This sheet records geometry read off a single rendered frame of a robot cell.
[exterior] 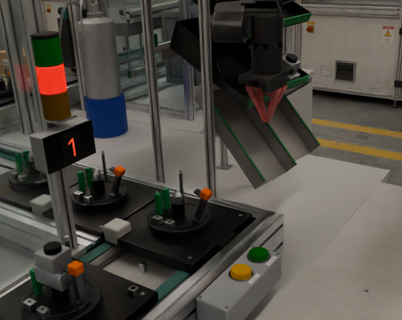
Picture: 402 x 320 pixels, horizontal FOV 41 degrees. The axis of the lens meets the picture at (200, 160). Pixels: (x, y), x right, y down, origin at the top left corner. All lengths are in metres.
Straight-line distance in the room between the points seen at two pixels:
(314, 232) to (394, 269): 0.22
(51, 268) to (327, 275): 0.61
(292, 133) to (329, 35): 3.89
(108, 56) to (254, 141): 0.82
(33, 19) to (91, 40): 0.99
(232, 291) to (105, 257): 0.32
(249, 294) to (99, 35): 1.24
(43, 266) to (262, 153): 0.66
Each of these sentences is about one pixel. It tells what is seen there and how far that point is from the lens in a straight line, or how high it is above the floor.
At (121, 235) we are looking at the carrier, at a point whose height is 0.97.
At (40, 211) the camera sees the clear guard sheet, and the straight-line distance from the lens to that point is 1.11.
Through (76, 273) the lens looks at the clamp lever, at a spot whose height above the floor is 1.07.
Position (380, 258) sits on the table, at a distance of 1.31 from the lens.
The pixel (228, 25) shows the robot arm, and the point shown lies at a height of 1.41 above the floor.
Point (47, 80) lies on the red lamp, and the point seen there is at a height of 1.34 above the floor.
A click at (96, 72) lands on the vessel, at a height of 1.11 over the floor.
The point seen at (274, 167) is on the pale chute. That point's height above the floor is 1.01.
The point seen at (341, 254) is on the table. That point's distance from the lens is 1.31.
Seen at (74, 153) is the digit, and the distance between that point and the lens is 1.05.
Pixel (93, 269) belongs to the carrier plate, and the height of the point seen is 0.97.
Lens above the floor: 1.56
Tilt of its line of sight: 23 degrees down
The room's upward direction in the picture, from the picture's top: 3 degrees counter-clockwise
